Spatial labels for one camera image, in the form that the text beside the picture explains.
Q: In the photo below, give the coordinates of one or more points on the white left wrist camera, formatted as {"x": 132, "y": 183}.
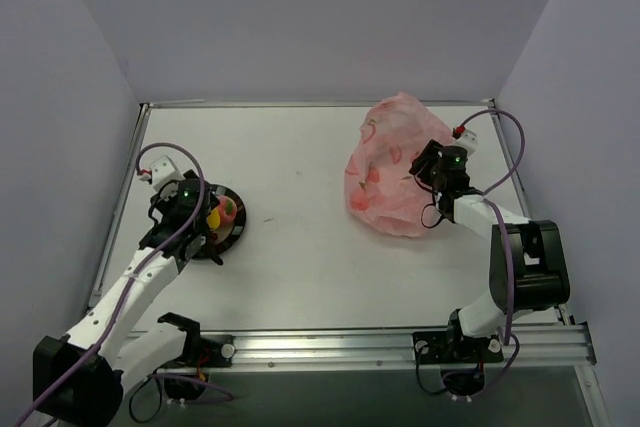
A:
{"x": 160, "y": 172}

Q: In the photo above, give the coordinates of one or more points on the aluminium front rail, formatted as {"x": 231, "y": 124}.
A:
{"x": 537, "y": 345}

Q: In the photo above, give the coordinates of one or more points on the pink plastic bag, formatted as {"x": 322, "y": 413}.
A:
{"x": 378, "y": 187}

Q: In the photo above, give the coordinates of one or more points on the pink fake peach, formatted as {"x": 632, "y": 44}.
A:
{"x": 227, "y": 209}

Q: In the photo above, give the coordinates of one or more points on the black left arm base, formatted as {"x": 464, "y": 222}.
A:
{"x": 186, "y": 379}

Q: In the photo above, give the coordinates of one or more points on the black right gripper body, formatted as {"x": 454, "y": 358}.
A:
{"x": 423, "y": 166}

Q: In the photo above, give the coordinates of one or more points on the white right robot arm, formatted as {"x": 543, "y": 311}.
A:
{"x": 527, "y": 267}

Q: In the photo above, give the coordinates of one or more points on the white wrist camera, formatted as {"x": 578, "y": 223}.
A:
{"x": 465, "y": 138}
{"x": 160, "y": 172}

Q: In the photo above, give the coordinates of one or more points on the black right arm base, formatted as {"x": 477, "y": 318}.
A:
{"x": 461, "y": 359}

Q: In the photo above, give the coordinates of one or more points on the black rimmed round plate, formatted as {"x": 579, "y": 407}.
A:
{"x": 223, "y": 239}

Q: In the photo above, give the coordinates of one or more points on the orange fake fruit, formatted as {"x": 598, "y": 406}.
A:
{"x": 213, "y": 220}

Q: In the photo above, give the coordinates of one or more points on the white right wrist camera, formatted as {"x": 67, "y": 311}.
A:
{"x": 465, "y": 138}

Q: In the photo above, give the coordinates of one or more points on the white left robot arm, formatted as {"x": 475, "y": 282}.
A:
{"x": 77, "y": 378}

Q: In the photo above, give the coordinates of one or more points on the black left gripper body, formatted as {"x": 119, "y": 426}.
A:
{"x": 198, "y": 242}

